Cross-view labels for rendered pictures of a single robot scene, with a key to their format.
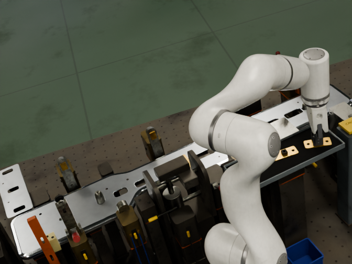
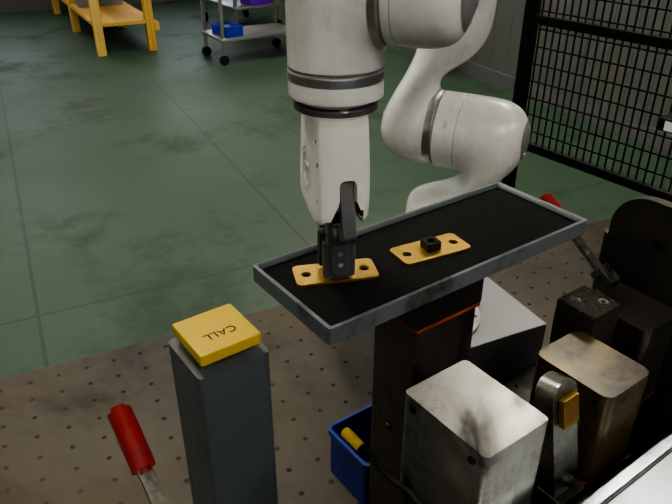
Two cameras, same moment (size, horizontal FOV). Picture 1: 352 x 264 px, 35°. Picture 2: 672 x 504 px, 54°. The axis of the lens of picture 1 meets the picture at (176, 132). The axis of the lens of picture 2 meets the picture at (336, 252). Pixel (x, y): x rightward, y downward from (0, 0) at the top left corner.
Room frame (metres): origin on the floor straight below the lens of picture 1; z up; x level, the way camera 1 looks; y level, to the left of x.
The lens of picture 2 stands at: (1.87, -0.63, 1.51)
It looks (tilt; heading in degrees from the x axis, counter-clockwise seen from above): 29 degrees down; 160
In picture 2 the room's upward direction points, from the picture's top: straight up
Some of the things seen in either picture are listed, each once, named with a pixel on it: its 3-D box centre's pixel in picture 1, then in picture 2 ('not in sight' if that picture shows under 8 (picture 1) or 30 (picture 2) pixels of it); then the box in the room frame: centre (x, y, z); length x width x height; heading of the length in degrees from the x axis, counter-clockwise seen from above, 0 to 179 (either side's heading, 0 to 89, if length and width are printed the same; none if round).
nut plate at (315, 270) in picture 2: (317, 142); (335, 268); (1.33, -0.43, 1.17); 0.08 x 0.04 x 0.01; 82
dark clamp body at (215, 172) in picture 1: (223, 215); (587, 420); (1.37, -0.10, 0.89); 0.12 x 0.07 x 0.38; 16
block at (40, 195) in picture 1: (50, 218); not in sight; (1.62, 0.57, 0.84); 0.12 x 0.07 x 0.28; 16
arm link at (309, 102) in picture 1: (315, 95); (335, 82); (1.33, -0.43, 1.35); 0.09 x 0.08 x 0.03; 172
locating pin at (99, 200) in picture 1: (99, 197); not in sight; (1.48, 0.32, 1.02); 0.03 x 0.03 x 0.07
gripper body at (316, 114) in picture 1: (316, 111); (335, 150); (1.33, -0.43, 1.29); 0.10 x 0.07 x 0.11; 172
